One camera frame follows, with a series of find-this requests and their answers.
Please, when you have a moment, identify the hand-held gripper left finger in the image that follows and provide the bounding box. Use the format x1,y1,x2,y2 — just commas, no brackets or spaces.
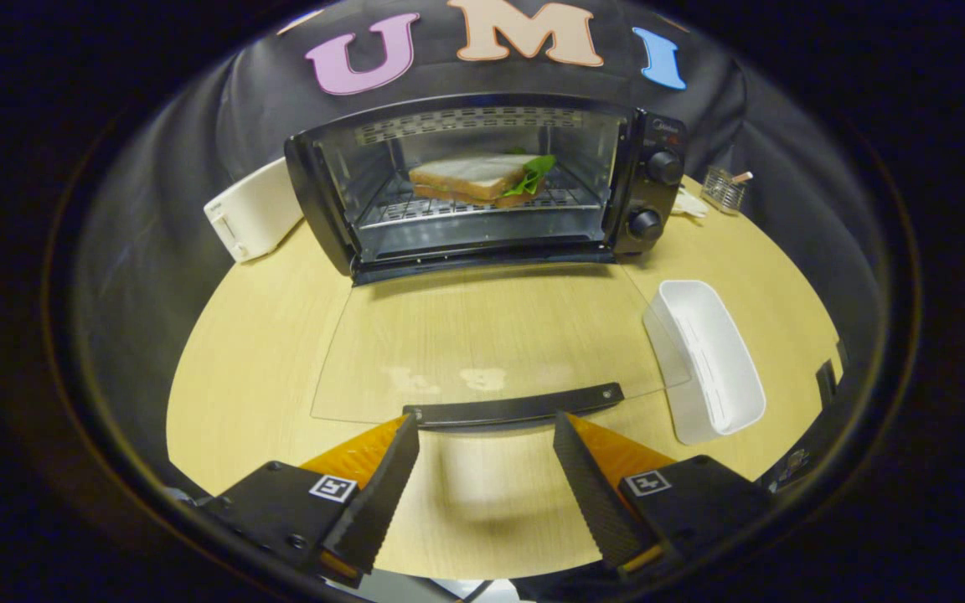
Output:
189,415,421,587

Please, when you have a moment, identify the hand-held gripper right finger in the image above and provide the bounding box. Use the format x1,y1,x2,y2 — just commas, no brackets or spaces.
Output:
553,410,772,583

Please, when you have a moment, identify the black toaster oven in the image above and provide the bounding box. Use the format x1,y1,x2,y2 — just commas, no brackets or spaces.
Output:
284,92,689,430

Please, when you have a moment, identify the lettuce sandwich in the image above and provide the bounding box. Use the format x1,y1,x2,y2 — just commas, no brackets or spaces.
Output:
408,153,557,209

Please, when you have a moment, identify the white bread toaster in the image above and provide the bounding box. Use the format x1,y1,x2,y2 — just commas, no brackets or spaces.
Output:
204,157,306,264

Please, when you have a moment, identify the white plastic tray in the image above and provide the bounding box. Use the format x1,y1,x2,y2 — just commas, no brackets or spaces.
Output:
643,280,766,446

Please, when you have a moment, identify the black chair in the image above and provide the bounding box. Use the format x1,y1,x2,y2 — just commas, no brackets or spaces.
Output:
813,339,850,407

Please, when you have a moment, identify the white divided bean plate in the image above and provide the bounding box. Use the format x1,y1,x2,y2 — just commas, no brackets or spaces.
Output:
672,188,710,220

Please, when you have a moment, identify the wire mesh holder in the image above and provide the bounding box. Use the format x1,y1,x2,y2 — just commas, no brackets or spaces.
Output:
700,165,754,216

